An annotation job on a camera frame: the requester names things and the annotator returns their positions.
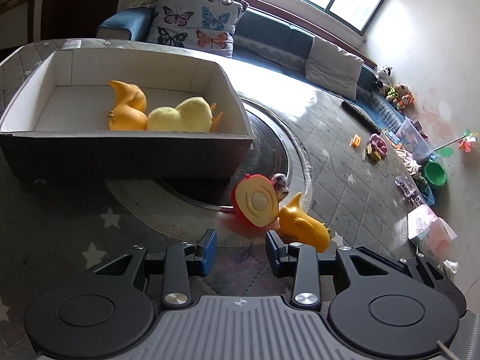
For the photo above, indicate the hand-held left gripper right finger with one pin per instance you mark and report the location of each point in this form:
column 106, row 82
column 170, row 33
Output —
column 273, row 254

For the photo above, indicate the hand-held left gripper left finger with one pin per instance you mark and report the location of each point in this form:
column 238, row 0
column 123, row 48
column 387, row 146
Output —
column 208, row 252

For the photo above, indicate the orange rubber duck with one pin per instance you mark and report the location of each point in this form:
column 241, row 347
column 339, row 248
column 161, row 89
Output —
column 304, row 225
column 127, row 112

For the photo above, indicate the red toy apple half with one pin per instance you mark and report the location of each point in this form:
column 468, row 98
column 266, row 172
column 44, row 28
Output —
column 255, row 200

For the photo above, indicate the grey cardboard box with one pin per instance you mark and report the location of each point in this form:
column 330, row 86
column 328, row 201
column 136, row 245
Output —
column 112, row 153

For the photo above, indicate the small black white figurine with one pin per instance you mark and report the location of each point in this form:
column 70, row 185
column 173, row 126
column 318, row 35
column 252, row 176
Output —
column 280, row 185

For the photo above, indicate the round dark rug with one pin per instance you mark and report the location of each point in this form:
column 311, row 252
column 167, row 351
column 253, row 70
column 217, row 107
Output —
column 270, row 146

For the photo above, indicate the yellow plush chick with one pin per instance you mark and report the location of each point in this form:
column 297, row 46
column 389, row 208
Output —
column 180, row 117

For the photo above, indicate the small orange toy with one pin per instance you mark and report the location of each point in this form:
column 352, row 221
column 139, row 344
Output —
column 355, row 140

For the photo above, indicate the pink toy pile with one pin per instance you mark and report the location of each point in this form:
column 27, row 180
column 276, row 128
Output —
column 377, row 146

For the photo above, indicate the pink white carton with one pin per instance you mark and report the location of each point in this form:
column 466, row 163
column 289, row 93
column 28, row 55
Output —
column 431, row 232

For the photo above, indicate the beige cloth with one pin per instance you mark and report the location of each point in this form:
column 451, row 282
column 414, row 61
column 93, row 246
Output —
column 410, row 162

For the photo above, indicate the white crumpled tissue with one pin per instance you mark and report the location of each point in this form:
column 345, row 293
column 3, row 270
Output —
column 451, row 267

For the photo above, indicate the clear plastic bin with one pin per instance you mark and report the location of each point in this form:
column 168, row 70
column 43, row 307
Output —
column 412, row 140

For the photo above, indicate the green plastic bowl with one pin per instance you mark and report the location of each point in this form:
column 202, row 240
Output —
column 435, row 174

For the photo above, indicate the white seat cushion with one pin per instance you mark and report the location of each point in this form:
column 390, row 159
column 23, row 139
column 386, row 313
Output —
column 332, row 67

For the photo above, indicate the yellow green plush toy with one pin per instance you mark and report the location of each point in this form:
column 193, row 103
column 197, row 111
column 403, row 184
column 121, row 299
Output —
column 392, row 93

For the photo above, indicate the orange plush tiger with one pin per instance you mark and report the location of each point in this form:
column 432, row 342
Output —
column 405, row 101

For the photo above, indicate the black white plush cow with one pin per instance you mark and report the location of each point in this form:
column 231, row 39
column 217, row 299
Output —
column 383, row 75

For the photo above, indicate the blue sofa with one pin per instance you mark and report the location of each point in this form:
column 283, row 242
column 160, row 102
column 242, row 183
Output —
column 270, row 30

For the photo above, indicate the colourful pinwheel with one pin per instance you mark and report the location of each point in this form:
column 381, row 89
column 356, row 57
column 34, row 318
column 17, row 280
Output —
column 467, row 140

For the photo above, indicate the dark wooden door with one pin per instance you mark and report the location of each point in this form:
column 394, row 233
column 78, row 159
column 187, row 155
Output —
column 75, row 3

